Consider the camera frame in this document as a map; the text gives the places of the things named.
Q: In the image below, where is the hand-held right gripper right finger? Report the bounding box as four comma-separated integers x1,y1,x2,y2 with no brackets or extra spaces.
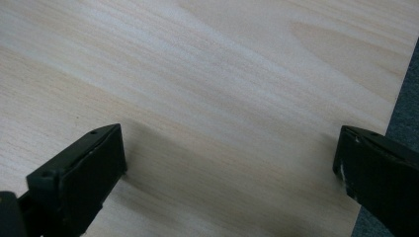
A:
332,124,419,237

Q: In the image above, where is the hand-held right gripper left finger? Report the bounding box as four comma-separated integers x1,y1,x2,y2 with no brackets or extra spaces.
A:
18,122,128,237

